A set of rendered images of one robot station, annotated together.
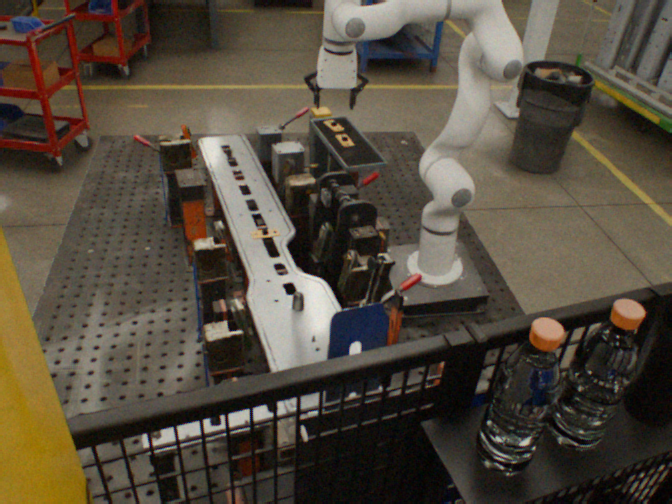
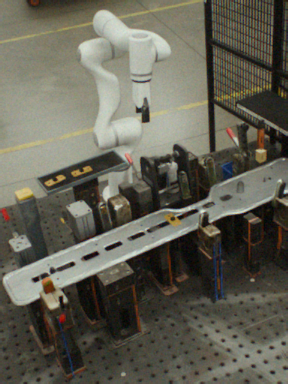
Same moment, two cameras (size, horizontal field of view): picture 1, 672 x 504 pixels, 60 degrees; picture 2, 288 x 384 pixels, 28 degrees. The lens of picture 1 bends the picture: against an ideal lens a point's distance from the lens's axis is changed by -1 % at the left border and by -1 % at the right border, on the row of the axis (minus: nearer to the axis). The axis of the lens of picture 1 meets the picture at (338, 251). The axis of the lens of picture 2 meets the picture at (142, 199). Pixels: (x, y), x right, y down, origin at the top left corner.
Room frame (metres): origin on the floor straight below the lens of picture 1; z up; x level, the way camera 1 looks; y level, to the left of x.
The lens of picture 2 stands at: (1.63, 2.10, 2.45)
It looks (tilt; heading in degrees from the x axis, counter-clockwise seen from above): 35 degrees down; 268
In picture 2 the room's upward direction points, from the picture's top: 7 degrees counter-clockwise
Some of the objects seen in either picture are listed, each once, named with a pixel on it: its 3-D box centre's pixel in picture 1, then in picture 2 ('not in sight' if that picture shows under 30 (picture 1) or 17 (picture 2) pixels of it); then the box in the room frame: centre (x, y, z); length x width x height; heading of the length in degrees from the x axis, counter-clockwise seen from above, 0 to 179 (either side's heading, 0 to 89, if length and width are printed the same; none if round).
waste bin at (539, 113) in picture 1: (546, 118); not in sight; (4.11, -1.45, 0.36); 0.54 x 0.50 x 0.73; 102
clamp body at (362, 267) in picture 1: (357, 313); (206, 196); (1.24, -0.07, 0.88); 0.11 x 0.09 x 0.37; 113
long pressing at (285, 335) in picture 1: (261, 231); (169, 223); (1.45, 0.24, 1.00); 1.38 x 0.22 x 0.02; 23
